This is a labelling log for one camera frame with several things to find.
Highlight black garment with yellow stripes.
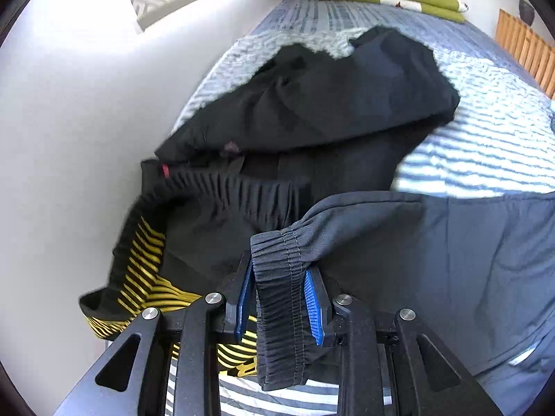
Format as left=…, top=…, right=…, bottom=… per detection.
left=78, top=26, right=461, bottom=378

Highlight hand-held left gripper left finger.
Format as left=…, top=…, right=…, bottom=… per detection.
left=54, top=249, right=253, bottom=416

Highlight blue striped quilt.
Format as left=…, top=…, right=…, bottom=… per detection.
left=167, top=26, right=555, bottom=416

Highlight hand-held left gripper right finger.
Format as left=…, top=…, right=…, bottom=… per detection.
left=305, top=269, right=504, bottom=416

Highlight dark grey pants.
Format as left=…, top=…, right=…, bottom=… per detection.
left=250, top=191, right=555, bottom=416

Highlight wooden slatted bed rail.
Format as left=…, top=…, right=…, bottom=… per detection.
left=495, top=9, right=555, bottom=100

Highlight dark blue striped bed sheet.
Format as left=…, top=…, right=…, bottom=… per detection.
left=251, top=0, right=499, bottom=42

